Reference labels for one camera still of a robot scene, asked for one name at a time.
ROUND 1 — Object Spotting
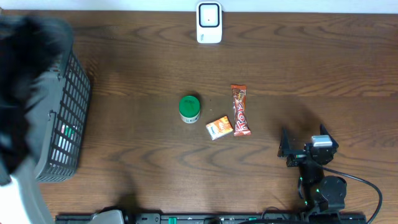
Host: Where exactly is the green lid white jar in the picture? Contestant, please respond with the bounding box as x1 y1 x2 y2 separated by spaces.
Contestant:
178 95 201 124

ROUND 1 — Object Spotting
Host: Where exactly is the dark grey plastic basket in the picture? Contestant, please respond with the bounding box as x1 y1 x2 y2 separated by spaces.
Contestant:
0 16 91 183

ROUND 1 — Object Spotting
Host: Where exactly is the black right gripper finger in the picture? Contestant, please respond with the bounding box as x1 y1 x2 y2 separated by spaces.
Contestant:
320 124 332 139
277 128 291 157

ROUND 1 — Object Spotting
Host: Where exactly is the white barcode scanner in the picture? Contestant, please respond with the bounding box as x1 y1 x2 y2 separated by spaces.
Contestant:
197 1 223 44

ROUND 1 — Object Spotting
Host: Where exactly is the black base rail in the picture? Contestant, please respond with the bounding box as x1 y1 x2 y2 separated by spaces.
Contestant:
55 210 367 224

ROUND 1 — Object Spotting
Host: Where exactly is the small orange snack box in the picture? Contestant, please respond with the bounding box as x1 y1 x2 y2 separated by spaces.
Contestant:
206 116 233 141

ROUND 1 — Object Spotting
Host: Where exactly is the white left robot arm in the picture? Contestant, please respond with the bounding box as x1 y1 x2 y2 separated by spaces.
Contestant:
1 16 72 223

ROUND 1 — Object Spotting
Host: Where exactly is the red chocolate bar wrapper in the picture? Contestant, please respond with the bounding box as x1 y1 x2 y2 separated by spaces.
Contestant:
231 85 251 136

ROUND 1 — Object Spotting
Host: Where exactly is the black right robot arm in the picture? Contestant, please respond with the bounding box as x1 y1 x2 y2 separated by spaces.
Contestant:
277 125 346 221

